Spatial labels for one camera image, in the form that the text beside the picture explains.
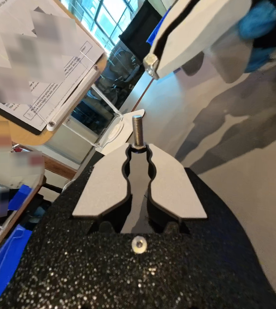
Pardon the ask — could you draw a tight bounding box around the steel hex nut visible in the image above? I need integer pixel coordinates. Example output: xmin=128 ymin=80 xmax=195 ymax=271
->
xmin=143 ymin=54 xmax=160 ymax=80

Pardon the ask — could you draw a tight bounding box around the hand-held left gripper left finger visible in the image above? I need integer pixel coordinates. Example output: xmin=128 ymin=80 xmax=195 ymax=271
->
xmin=72 ymin=143 xmax=132 ymax=220

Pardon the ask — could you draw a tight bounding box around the black office chair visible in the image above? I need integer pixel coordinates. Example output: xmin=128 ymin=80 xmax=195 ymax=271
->
xmin=118 ymin=0 xmax=163 ymax=49

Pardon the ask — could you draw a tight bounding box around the wood-edged desk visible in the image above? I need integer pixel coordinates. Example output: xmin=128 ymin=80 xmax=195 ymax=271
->
xmin=0 ymin=175 xmax=47 ymax=266

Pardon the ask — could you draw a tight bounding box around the printed instruction sheet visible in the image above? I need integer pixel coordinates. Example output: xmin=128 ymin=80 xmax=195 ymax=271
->
xmin=0 ymin=0 xmax=105 ymax=131

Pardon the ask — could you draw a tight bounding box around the instruction sheet on wooden stand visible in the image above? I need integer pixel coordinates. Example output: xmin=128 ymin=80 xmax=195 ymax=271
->
xmin=0 ymin=0 xmax=145 ymax=155

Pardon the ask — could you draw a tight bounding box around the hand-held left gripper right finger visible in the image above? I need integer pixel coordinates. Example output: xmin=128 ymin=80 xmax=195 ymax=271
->
xmin=147 ymin=143 xmax=208 ymax=220

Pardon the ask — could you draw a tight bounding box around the wooden support post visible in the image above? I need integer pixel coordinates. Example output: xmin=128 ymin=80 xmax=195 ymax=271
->
xmin=12 ymin=144 xmax=78 ymax=181

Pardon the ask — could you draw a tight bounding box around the steel hex bolt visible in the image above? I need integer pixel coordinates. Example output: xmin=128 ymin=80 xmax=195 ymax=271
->
xmin=131 ymin=115 xmax=148 ymax=155

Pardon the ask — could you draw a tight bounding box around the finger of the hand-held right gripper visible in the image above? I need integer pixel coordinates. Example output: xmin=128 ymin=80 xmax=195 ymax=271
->
xmin=149 ymin=0 xmax=197 ymax=59
xmin=155 ymin=0 xmax=254 ymax=84

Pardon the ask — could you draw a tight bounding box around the paned window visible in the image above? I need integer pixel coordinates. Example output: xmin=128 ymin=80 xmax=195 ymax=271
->
xmin=61 ymin=0 xmax=141 ymax=55

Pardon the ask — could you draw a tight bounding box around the person's right hand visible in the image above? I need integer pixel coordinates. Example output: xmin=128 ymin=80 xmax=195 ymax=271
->
xmin=238 ymin=1 xmax=276 ymax=73

